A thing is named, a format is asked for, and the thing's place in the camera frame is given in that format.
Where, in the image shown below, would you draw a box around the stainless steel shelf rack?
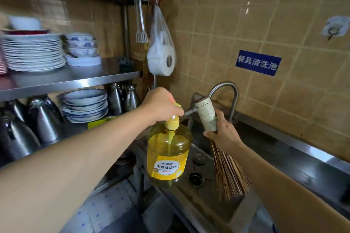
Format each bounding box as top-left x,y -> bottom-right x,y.
0,0 -> 164,209

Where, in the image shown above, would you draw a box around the white toilet paper roll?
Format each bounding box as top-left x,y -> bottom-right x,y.
147,45 -> 176,77

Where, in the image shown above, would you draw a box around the white adhesive wall hook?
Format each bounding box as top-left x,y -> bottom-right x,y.
322,15 -> 350,41

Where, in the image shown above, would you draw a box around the yellow dish soap pump bottle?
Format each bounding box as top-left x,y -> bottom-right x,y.
146,102 -> 193,187

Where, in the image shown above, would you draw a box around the curved steel faucet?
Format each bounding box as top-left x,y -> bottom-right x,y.
184,81 -> 239,123

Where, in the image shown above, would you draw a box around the plain white bowl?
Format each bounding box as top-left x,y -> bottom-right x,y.
8,15 -> 42,31

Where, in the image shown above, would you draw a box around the stack of blue patterned plates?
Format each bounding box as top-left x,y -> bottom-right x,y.
58,89 -> 109,124

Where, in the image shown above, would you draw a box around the steel kitchen tongs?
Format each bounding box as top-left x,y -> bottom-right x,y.
133,0 -> 149,44

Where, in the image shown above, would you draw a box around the yellow flat packet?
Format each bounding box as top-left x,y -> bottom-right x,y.
87,116 -> 117,130

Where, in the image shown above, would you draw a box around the stainless steel sink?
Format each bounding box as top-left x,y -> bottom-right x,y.
131,93 -> 350,233

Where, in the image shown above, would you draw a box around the stack of white plates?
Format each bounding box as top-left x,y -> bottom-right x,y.
0,33 -> 67,72

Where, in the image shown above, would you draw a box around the person's left hand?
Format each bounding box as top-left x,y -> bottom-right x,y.
139,87 -> 184,126

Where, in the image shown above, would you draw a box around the stainless steel pitcher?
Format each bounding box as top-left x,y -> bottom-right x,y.
0,115 -> 42,163
108,83 -> 123,117
5,99 -> 28,123
124,85 -> 140,112
27,95 -> 64,144

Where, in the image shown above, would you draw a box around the bamboo pot brush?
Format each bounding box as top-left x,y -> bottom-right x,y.
194,96 -> 252,201

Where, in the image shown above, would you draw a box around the shallow white dish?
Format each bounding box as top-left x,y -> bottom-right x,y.
65,54 -> 102,67

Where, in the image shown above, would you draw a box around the person's left forearm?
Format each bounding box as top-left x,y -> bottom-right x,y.
0,104 -> 152,233

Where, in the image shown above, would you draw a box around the person's right forearm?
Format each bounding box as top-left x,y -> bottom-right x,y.
232,143 -> 350,233

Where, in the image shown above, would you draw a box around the blue patterned white bowl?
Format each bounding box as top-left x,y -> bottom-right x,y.
64,32 -> 94,41
65,38 -> 97,48
65,46 -> 98,57

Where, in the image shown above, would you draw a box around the blue wall sign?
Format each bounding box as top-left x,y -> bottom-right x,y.
235,50 -> 282,77

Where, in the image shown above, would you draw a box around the dark small object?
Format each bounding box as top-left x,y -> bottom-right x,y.
118,56 -> 135,72

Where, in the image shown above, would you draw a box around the person's right hand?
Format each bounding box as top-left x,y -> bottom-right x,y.
204,108 -> 244,155

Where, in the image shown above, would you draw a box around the round sink drain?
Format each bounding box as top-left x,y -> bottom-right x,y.
188,172 -> 206,188

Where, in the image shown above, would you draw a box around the red rimmed plate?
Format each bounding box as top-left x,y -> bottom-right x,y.
1,29 -> 50,35

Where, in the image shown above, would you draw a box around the clear plastic bag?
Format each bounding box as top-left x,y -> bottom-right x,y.
147,3 -> 177,77

